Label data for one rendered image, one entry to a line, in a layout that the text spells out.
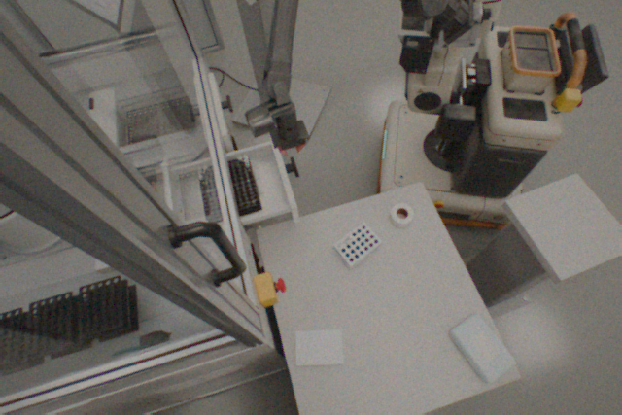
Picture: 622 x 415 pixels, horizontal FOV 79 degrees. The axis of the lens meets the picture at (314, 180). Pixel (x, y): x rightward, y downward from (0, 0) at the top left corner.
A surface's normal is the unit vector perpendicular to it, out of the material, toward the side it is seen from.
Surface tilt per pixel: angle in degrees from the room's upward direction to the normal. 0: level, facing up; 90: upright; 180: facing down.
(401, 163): 0
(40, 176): 90
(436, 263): 0
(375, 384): 0
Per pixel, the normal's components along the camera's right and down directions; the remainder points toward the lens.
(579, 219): -0.04, -0.49
